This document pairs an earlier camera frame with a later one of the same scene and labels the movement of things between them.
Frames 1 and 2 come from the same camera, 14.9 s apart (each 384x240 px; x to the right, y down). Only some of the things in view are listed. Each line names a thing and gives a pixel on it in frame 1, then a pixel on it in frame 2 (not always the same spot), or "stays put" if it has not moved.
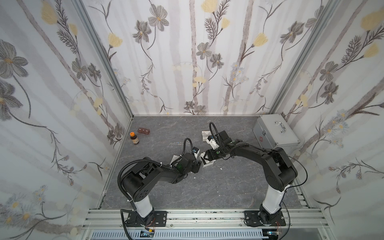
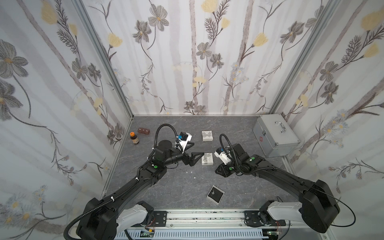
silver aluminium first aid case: [272, 131] stays put
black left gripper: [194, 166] -> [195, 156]
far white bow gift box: [205, 134] stays put
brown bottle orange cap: [134, 138] stays put
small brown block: [144, 130] stays put
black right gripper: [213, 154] -> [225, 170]
